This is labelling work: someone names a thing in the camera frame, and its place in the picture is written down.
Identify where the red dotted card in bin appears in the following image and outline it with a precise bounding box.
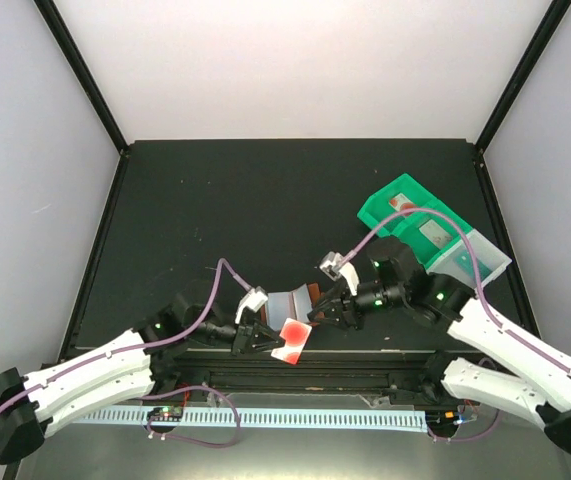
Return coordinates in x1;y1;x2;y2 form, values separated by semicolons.
388;193;416;212

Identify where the red dotted white card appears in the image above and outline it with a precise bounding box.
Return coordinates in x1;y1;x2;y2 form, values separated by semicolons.
271;318;312;365

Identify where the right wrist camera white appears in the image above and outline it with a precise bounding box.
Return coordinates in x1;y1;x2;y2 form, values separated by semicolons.
319;251;360;296

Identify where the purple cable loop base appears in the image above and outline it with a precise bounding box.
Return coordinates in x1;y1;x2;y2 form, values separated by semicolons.
142;385;242;449
426;399;503;444

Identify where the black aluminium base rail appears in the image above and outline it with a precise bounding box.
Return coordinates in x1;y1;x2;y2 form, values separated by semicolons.
154;348;436;395

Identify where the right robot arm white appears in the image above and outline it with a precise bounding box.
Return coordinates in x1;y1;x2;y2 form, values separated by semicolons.
307;236;571;455

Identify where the small circuit board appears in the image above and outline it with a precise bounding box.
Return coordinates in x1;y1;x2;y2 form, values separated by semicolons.
425;410;478;426
147;406;183;422

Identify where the black frame post left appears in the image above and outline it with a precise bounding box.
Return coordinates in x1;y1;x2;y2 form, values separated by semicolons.
33;0;129;155

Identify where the black frame post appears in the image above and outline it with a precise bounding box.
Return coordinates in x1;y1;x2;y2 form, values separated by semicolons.
475;0;571;154
33;0;129;155

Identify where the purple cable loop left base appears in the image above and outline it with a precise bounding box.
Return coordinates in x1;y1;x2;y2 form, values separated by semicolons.
142;385;242;449

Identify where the black frame post right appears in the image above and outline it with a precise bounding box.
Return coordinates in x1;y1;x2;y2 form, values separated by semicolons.
475;0;571;154

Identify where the green bin far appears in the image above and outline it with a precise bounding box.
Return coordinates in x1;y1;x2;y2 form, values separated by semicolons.
357;173;438;229

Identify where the white slotted cable duct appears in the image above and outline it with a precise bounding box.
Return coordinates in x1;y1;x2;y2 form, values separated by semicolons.
76;405;427;433

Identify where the white card in bin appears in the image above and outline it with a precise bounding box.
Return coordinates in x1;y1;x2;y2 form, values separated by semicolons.
419;219;453;250

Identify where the brown leather card holder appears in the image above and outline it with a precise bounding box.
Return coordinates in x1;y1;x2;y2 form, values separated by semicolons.
260;283;321;331

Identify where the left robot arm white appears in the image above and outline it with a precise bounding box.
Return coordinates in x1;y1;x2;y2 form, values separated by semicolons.
0;281;285;465

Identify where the green bin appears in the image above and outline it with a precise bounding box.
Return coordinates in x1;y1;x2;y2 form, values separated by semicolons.
357;173;438;229
391;212;460;269

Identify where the white translucent bin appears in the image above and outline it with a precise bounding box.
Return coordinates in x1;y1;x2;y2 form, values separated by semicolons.
426;229;512;289

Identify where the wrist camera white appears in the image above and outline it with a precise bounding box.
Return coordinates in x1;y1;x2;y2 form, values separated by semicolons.
235;287;268;324
319;251;360;296

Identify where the green bin middle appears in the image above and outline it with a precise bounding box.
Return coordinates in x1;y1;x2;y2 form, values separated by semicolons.
391;212;460;269

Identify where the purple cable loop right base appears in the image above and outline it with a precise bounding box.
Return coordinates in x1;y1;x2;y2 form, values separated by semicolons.
426;399;503;444

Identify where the small circuit board left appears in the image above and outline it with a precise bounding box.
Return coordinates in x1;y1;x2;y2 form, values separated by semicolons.
147;406;183;422

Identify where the teal card in bin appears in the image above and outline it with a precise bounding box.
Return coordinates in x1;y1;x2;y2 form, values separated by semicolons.
455;251;492;280

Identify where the small circuit board right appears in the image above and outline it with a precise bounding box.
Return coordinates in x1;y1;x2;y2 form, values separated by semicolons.
425;410;478;426

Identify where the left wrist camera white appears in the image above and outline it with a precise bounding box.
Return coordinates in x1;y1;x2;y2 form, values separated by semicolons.
235;287;268;324

